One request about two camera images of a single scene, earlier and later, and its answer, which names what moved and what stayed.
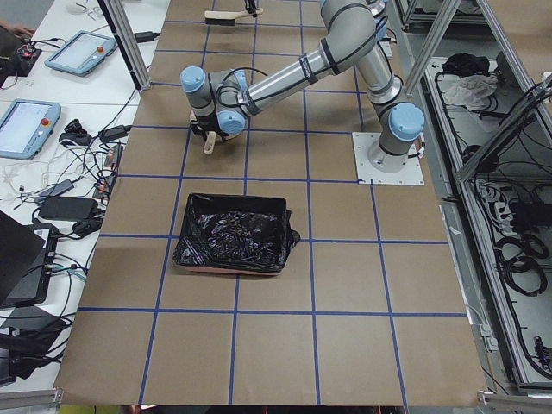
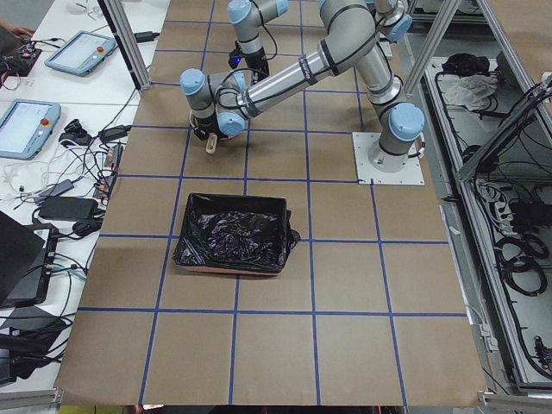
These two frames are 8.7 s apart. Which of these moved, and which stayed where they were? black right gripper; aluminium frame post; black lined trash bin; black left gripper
Moved: black right gripper
Stayed: black left gripper; aluminium frame post; black lined trash bin
